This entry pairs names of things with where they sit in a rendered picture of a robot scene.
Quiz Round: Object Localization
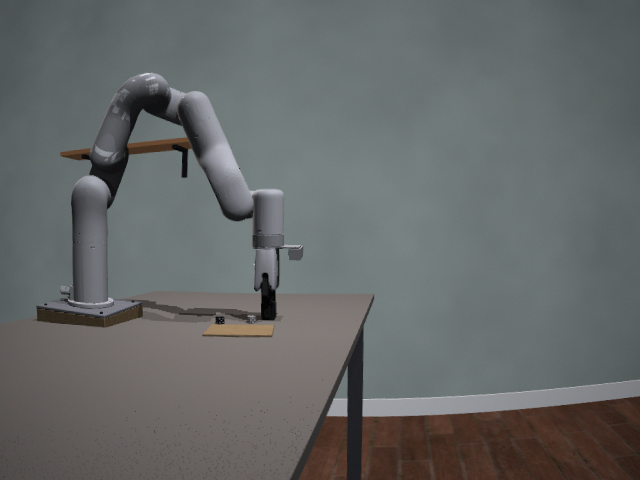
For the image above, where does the tan square mat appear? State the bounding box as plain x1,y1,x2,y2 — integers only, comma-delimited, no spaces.
203,324,274,337

